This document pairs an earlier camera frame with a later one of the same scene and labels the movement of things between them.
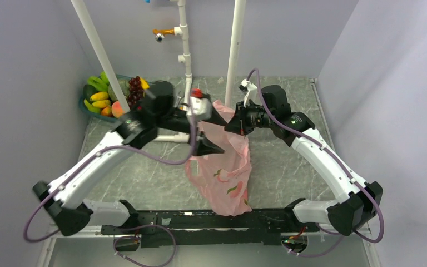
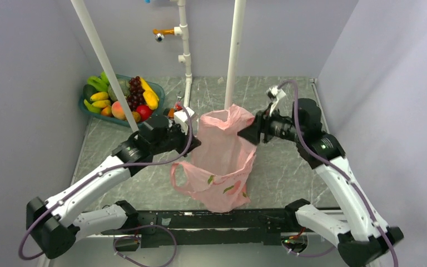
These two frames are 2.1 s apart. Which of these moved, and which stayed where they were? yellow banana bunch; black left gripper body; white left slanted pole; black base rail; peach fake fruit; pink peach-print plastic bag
Moved: pink peach-print plastic bag; black left gripper body
Stayed: white left slanted pole; peach fake fruit; black base rail; yellow banana bunch
